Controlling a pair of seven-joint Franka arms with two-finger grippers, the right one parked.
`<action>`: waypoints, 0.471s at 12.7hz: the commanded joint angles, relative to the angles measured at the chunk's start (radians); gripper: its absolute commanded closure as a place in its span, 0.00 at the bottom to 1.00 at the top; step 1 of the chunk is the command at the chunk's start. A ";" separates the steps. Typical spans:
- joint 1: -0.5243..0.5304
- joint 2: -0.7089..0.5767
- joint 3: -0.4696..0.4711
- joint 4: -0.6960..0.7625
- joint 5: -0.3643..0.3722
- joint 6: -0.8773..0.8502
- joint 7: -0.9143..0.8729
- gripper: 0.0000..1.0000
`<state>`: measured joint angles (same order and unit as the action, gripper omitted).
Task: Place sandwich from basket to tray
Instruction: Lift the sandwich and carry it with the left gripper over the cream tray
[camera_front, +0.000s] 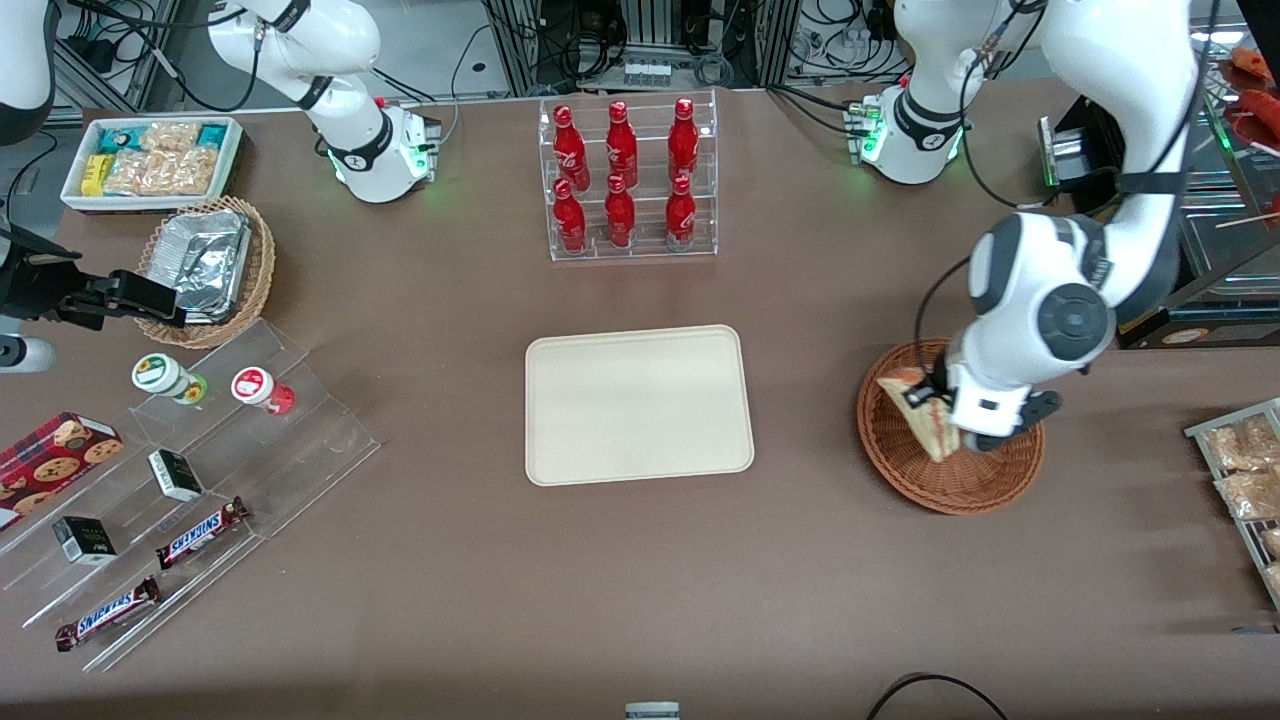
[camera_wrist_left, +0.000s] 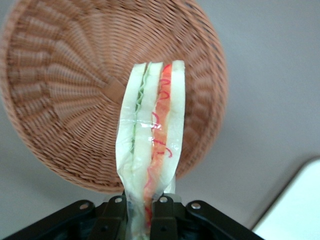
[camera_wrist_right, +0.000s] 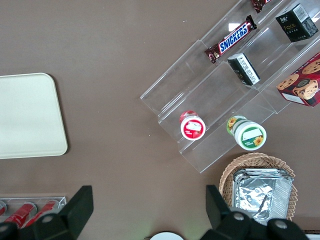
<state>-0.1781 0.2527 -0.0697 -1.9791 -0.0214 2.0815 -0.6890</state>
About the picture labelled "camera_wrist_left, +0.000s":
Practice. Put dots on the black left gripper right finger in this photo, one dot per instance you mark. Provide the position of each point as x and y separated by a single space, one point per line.
175 222

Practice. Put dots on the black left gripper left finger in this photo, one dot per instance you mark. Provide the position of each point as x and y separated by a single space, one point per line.
105 222

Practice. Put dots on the plastic sandwich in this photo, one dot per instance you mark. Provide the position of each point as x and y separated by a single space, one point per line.
150 125

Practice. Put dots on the cream plastic tray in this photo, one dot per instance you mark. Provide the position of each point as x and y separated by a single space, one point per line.
295 205

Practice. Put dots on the large brown wicker basket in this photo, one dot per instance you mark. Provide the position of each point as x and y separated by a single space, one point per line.
62 100

